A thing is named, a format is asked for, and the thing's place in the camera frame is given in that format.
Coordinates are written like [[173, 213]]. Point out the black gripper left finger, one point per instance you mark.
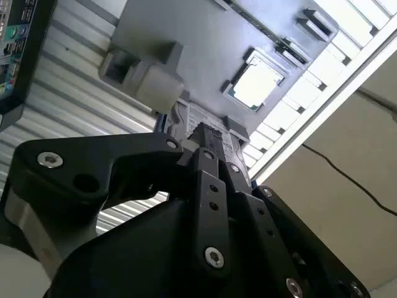
[[93, 161]]

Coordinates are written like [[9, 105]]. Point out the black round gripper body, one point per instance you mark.
[[139, 248]]

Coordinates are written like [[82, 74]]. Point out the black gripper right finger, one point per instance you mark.
[[279, 236]]

